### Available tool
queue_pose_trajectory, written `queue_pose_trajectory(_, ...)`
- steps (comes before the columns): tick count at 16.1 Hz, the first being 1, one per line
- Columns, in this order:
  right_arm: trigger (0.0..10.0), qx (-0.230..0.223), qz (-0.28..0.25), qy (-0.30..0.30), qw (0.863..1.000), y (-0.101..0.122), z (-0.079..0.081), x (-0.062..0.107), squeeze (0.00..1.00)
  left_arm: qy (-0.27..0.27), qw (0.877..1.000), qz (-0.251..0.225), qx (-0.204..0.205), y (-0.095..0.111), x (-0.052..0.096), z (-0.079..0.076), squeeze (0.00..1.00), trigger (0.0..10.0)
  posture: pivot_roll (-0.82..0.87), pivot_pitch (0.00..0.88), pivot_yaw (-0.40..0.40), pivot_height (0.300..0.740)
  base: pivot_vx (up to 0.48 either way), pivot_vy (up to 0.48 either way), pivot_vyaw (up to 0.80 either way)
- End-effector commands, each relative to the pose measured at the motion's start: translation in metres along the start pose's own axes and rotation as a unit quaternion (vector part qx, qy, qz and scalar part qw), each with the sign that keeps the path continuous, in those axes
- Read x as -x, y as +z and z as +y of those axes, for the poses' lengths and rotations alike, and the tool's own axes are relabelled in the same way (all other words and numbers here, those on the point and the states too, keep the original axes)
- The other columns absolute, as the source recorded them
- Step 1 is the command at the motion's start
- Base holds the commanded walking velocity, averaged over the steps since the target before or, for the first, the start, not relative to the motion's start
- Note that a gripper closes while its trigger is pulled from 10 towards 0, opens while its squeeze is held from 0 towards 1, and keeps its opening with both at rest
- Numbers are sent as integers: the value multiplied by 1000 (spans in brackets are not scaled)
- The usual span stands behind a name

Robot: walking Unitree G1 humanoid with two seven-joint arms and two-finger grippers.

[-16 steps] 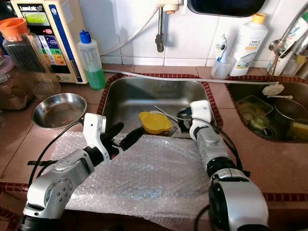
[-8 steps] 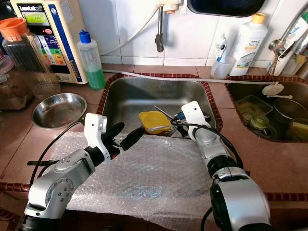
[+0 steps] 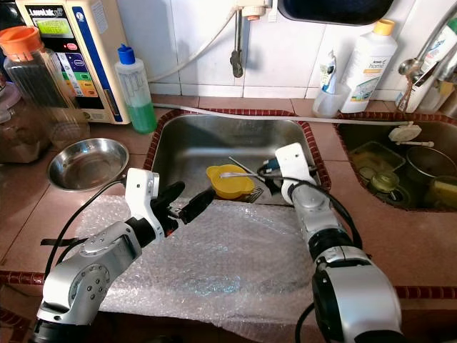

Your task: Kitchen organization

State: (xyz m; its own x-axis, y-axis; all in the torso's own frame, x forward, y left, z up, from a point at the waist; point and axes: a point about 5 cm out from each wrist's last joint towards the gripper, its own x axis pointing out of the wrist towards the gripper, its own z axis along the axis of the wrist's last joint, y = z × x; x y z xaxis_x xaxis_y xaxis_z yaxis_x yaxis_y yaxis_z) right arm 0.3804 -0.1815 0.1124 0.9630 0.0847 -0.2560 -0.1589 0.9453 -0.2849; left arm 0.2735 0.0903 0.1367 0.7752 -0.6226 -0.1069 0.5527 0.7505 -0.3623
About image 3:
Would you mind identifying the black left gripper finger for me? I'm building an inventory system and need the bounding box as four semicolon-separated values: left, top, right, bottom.
161;182;184;212
181;187;216;224

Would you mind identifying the steel fork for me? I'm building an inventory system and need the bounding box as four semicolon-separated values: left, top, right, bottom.
246;186;265;203

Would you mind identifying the steel spoon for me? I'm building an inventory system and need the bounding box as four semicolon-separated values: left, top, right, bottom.
220;170;272;179

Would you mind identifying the white chopstick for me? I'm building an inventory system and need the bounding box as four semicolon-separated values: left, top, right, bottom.
228;156;265;176

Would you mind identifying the yellow plastic bowl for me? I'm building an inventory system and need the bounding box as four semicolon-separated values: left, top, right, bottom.
206;164;256;199

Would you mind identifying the round steel bowl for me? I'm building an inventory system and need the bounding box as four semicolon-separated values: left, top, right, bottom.
47;137;131;192

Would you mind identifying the steel sink basin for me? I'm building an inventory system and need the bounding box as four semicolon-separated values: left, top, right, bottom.
152;114;316;208
336;120;457;212

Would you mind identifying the clear bubble wrap sheet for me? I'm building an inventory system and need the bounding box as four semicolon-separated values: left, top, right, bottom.
96;197;329;342

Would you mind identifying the green liquid bottle blue cap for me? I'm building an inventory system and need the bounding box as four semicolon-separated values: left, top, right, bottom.
116;44;158;134

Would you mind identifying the clear plastic cup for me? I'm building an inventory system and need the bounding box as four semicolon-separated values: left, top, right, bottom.
312;84;351;119

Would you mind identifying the clear glass container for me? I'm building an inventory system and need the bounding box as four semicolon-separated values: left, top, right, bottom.
350;141;408;194

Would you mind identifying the small glass jar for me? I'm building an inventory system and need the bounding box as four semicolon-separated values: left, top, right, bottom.
371;171;401;194

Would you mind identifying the black tape strip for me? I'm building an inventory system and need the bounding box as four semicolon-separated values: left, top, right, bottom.
41;238;76;247

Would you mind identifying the white detergent bottle yellow cap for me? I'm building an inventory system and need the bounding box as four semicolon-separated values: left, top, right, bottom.
339;19;399;114

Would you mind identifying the steel pot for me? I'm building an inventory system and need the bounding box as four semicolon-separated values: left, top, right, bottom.
403;146;457;208

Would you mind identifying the clear jar with brown contents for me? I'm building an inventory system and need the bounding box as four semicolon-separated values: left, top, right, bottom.
0;82;44;144

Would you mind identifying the dark blue tray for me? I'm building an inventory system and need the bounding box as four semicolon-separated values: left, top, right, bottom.
277;0;393;27

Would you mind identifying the chrome sink tap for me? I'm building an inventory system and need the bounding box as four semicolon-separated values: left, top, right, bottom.
398;18;457;114

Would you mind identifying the cream water ionizer appliance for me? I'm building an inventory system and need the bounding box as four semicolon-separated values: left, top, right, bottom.
16;0;131;124

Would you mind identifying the clear jar with orange lid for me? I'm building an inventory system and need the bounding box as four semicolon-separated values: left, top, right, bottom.
0;26;90;147

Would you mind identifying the thin white counter hose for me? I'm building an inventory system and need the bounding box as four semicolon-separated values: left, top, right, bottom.
154;102;457;129

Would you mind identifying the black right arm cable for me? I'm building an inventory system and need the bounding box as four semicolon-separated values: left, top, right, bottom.
286;177;365;247

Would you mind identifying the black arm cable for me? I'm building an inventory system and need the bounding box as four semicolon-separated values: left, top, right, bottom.
286;177;365;247
43;179;126;279

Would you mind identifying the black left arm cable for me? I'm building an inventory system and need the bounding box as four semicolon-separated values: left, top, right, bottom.
43;179;126;279

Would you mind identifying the chrome wall faucet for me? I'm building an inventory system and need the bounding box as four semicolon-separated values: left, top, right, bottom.
230;0;268;78

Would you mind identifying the white appliance hose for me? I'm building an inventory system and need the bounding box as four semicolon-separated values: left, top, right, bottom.
149;9;247;83

